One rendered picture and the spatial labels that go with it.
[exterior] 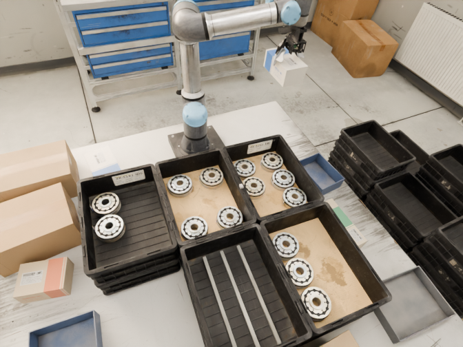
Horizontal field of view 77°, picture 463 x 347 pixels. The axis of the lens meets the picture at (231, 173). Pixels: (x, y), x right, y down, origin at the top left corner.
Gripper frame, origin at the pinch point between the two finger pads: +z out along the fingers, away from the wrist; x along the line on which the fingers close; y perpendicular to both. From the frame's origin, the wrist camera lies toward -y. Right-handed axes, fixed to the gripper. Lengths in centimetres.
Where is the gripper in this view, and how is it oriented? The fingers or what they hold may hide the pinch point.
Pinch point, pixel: (285, 62)
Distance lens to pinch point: 158.1
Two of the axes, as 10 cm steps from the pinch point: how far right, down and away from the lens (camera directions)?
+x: 9.1, -2.8, 3.1
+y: 4.2, 7.3, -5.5
